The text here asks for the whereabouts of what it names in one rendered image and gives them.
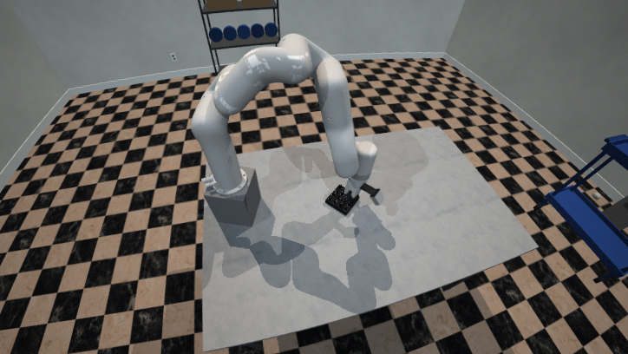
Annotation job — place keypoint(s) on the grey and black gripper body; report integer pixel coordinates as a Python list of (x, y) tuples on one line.
[(353, 185)]

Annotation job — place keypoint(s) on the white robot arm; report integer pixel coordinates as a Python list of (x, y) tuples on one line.
[(230, 93)]

